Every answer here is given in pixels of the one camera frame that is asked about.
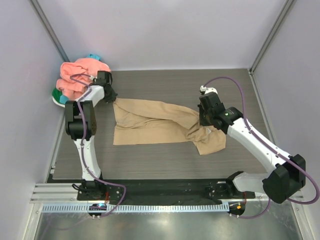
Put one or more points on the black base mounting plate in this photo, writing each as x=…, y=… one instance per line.
x=161, y=192

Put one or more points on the green t shirt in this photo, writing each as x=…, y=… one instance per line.
x=58, y=96

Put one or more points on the aluminium corner post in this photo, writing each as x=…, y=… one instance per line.
x=280, y=19
x=49, y=29

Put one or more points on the white slotted cable duct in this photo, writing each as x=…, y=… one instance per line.
x=92, y=208

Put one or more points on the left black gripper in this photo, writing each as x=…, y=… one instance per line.
x=112, y=97

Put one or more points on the right aluminium corner post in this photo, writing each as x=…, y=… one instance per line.
x=280, y=19

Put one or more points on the pink t shirt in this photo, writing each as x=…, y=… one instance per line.
x=80, y=77

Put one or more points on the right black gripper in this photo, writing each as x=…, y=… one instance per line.
x=202, y=121

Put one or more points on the beige t shirt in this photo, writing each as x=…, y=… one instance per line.
x=140, y=122

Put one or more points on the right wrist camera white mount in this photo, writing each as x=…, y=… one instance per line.
x=205, y=90

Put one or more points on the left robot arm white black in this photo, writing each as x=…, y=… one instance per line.
x=81, y=126

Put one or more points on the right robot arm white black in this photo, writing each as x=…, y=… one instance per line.
x=283, y=176

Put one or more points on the left aluminium corner post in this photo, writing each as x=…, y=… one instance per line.
x=49, y=29

